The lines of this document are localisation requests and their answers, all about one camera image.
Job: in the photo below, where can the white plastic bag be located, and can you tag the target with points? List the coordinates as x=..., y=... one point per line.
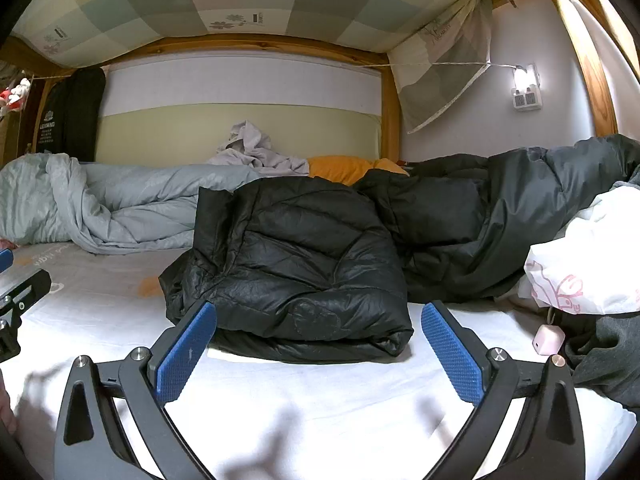
x=590, y=250

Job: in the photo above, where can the pink charger plug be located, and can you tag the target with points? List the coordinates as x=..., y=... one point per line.
x=548, y=340

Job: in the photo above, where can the crumpled grey garment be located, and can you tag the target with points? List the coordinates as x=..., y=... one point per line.
x=255, y=152

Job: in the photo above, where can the dark grey cloth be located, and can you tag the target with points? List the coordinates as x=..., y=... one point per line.
x=610, y=355

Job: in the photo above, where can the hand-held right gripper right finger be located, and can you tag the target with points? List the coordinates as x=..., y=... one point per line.
x=452, y=355

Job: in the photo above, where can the black hanging garment bag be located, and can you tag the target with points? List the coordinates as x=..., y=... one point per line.
x=75, y=115

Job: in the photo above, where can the bundled checkered curtain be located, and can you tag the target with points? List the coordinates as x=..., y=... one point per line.
x=440, y=75

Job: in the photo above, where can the light grey duvet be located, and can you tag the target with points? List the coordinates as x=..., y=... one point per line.
x=125, y=195

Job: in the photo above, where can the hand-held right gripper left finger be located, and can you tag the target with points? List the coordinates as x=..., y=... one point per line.
x=187, y=355

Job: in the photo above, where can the orange pillow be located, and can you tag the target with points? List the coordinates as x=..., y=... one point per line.
x=340, y=167

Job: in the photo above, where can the dark green padded coat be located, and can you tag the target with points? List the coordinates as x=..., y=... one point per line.
x=475, y=220

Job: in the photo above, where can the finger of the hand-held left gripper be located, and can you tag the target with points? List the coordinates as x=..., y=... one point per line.
x=5, y=260
x=25, y=292

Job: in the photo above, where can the plush toys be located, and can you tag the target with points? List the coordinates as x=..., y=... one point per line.
x=15, y=95

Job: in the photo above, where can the white bed sheet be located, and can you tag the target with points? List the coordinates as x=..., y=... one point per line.
x=300, y=410

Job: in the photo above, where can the white wall socket light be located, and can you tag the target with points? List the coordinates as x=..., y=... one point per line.
x=527, y=97

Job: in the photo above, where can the black puffer jacket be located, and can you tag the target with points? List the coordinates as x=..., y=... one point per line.
x=300, y=270

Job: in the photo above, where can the wooden bunk bed frame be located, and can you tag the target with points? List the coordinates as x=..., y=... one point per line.
x=391, y=110

